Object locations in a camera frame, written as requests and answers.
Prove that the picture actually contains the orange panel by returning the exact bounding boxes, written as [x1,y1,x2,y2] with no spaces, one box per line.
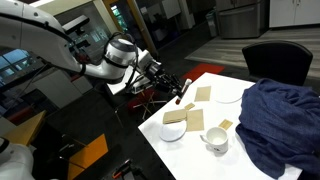
[66,133,110,180]

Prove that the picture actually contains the large cardboard piece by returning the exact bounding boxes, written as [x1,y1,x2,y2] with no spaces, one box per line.
[162,108,188,125]

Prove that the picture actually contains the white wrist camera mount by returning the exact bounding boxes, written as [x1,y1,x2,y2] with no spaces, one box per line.
[127,73,152,95]

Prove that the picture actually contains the computer monitor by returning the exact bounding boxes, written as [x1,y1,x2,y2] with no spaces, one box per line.
[0,48,38,88]

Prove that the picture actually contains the black orange clamp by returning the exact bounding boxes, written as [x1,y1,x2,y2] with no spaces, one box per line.
[110,158,135,180]

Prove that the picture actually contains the black chair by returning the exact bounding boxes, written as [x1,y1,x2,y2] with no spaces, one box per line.
[241,40,314,87]

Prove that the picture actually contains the grey trash bin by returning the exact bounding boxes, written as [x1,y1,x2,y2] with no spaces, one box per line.
[205,9,220,38]

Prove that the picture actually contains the wooden desk top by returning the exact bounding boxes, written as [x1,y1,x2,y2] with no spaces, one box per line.
[0,110,47,147]

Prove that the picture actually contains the white marker with red cap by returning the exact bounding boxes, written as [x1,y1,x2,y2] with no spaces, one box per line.
[175,78,194,106]

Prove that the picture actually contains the white floor cabinets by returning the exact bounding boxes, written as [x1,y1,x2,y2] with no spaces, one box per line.
[268,0,320,29]

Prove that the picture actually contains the yellow wooden post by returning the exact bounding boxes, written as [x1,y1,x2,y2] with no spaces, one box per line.
[99,0,158,58]

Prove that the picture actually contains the white round plate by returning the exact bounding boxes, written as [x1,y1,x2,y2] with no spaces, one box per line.
[158,119,187,143]
[212,87,244,105]

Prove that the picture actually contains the stainless steel fridge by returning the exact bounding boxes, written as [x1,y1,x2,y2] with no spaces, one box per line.
[216,0,266,40]

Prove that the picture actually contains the dark blue cloth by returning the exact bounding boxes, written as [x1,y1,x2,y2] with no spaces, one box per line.
[235,77,320,180]

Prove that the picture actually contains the large brown paper sheet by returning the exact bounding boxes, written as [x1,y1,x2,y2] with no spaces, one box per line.
[185,108,205,133]

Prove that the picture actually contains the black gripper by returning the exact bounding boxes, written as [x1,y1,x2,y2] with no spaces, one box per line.
[143,60,184,99]

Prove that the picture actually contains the white ceramic mug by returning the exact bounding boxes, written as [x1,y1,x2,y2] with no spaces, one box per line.
[199,126,230,154]

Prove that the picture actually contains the red office chair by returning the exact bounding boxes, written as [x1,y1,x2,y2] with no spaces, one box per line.
[127,88,168,122]

